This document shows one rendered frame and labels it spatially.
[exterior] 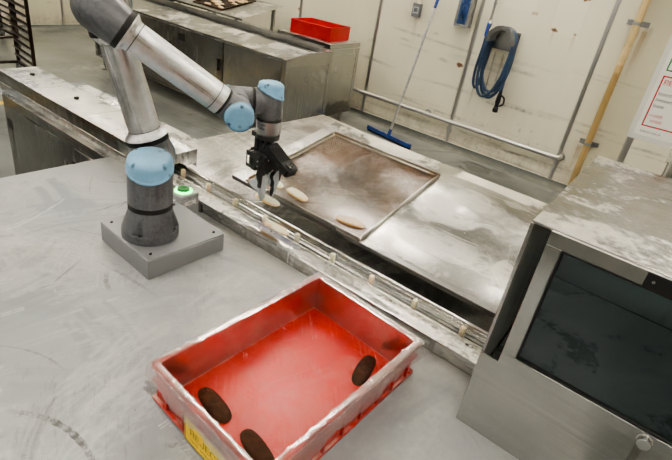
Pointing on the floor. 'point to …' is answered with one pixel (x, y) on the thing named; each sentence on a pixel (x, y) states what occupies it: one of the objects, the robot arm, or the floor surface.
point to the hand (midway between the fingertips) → (268, 195)
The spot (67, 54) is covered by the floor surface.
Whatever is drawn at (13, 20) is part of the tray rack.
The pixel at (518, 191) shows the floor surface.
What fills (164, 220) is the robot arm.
